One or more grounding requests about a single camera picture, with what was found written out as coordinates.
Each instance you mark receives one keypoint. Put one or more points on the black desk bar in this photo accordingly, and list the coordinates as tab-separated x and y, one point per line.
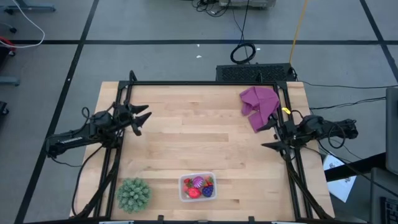
354	168

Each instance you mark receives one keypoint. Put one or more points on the yellow tag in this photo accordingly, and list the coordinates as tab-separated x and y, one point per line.
286	110

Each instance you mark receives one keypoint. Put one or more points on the purple grape bunch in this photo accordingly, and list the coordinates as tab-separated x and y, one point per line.
207	191

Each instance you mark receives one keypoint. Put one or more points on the clear plastic tupperware container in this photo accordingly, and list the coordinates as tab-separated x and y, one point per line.
181	197

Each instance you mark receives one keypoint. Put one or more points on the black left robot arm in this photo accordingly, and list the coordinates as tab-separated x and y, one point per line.
71	140

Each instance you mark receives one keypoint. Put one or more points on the red object on floor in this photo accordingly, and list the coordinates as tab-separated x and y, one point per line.
5	42

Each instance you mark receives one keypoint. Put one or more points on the large red strawberry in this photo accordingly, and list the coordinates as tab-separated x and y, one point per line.
194	193

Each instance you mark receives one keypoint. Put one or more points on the grey device on floor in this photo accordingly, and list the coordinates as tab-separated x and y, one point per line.
247	3

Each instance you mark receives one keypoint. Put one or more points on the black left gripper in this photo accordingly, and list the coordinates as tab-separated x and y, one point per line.
122	116

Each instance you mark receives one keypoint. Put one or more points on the black computer case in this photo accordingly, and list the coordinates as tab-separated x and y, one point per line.
255	73

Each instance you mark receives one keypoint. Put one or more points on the purple cloth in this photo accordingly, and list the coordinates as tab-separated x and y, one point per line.
259	99

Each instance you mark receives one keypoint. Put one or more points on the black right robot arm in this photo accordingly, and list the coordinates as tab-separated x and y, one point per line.
329	130

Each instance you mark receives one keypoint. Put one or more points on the green artificial plant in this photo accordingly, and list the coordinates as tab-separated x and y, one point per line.
133	195

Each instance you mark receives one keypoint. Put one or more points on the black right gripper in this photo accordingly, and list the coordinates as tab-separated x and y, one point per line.
289	132

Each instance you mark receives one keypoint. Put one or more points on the grey furniture leg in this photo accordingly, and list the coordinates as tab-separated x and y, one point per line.
9	81
29	7

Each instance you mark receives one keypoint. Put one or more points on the white printed paper sheet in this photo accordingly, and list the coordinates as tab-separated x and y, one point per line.
340	186

